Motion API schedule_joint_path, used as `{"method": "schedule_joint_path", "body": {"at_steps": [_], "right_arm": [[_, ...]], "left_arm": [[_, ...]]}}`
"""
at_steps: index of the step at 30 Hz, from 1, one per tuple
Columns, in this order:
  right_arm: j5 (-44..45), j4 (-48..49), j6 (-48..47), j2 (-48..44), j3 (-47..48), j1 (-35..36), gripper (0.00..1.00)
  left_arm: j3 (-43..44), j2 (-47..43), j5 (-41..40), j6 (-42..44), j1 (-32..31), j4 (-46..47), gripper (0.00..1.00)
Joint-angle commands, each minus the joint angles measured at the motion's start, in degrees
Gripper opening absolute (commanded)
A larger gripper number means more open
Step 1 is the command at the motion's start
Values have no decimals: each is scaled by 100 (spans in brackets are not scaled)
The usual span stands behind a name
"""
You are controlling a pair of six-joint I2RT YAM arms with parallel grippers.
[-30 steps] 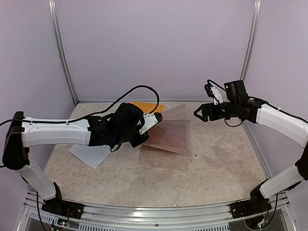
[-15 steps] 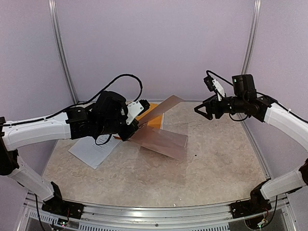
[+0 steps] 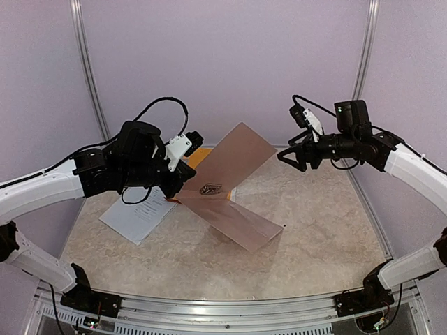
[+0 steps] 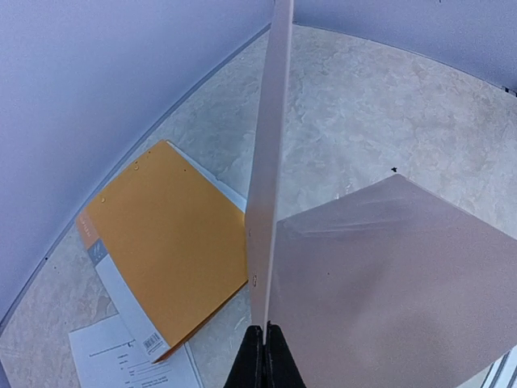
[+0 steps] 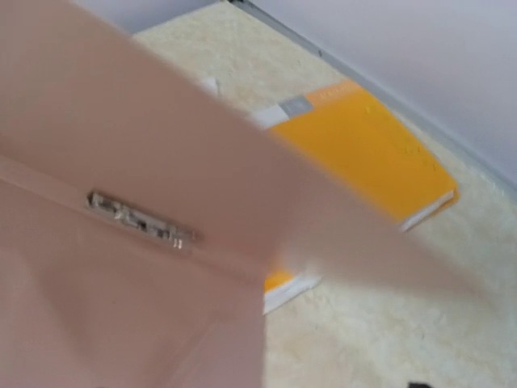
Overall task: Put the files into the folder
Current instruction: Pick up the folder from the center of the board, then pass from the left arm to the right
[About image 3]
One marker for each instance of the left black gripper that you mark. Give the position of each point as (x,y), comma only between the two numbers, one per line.
(184,172)

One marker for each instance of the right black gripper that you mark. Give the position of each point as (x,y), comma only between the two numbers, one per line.
(300,165)

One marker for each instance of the translucent grey plastic sheet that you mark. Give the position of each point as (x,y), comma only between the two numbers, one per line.
(236,157)

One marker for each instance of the remaining white paper stack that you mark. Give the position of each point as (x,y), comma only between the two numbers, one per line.
(135,222)

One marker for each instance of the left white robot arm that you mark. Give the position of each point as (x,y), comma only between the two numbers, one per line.
(135,157)

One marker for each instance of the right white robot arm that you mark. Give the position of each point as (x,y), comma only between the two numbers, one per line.
(387,153)

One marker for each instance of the metal clip in grey folder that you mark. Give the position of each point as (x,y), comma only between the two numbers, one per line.
(211,189)

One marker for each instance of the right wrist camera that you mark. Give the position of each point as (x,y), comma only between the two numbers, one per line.
(305,119)

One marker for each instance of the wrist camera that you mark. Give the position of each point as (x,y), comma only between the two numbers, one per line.
(305,119)
(182,146)

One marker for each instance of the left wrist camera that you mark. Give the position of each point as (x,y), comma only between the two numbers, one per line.
(182,146)

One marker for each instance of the front aluminium rail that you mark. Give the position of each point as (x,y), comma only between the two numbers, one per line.
(318,314)

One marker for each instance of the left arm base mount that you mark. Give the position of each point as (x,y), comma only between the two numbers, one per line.
(94,302)

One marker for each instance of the right aluminium frame post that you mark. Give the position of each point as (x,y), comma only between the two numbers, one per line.
(366,50)

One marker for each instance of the aluminium frame post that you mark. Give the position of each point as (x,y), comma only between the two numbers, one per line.
(366,50)
(81,38)

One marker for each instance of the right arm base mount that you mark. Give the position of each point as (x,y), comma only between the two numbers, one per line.
(355,302)

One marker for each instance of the left aluminium frame post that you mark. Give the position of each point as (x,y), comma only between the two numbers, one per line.
(81,38)

